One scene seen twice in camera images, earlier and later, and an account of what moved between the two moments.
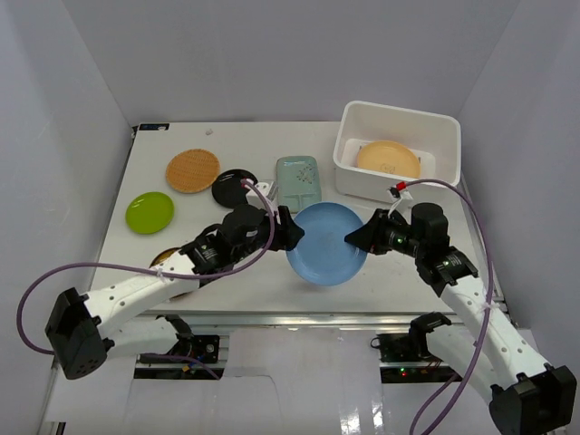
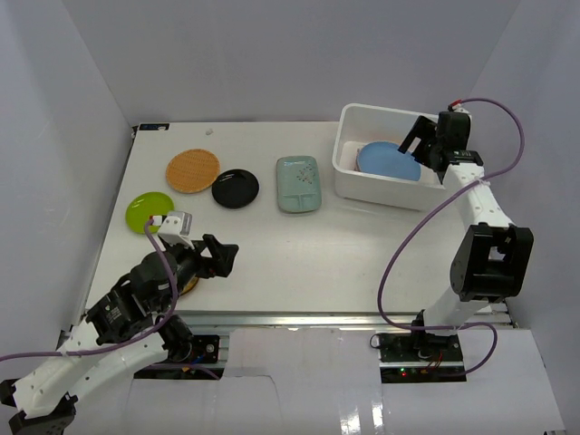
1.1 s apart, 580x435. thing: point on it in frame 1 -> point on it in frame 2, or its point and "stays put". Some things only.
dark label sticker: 153,126 stays put
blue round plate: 322,256 -> 384,159
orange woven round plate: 193,170 stays put
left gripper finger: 287,234 -> 223,254
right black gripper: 365,236 -> 424,130
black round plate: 227,188 stays put
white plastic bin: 378,147 stays put
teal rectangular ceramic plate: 297,182 stays put
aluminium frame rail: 298,322 stays put
